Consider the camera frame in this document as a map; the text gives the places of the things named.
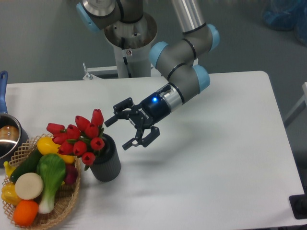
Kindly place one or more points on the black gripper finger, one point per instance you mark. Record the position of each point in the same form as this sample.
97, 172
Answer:
140, 140
121, 111

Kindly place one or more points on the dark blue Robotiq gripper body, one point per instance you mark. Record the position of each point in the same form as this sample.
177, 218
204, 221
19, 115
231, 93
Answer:
149, 111

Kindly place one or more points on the red tulip bouquet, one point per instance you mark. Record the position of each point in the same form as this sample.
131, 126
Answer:
83, 140

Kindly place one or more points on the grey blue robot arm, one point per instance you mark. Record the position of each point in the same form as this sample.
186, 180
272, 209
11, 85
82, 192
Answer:
175, 62

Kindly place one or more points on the dark grey ribbed vase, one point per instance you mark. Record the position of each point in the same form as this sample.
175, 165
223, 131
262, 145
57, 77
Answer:
107, 166

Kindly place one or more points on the purple red radish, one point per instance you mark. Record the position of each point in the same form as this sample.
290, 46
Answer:
71, 174

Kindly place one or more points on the yellow squash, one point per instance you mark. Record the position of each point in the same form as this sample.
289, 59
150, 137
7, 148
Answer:
45, 145

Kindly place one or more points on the green bok choy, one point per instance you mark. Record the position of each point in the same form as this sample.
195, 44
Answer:
52, 170

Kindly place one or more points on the dark green cucumber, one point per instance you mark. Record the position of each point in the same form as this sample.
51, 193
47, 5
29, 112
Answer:
27, 166

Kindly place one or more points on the woven wicker basket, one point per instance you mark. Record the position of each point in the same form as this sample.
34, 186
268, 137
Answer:
65, 198

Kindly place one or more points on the beige round bun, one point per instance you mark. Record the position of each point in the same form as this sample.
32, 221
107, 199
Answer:
29, 186

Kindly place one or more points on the yellow banana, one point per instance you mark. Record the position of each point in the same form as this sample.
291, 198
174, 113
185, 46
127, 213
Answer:
8, 168

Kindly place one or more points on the orange fruit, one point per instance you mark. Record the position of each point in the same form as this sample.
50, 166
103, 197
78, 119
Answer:
25, 213

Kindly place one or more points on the yellow bell pepper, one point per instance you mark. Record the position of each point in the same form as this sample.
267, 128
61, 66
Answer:
9, 195

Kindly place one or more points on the white furniture edge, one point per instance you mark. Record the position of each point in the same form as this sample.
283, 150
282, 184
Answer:
298, 107

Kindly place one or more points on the blue plastic bag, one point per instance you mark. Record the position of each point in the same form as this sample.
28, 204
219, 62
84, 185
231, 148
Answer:
287, 15

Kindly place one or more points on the black device at table edge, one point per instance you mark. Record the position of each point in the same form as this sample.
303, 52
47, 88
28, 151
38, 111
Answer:
299, 206

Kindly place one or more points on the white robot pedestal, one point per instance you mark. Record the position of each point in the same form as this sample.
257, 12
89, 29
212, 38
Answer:
131, 43

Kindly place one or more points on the blue handled saucepan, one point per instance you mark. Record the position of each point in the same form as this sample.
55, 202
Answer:
12, 135

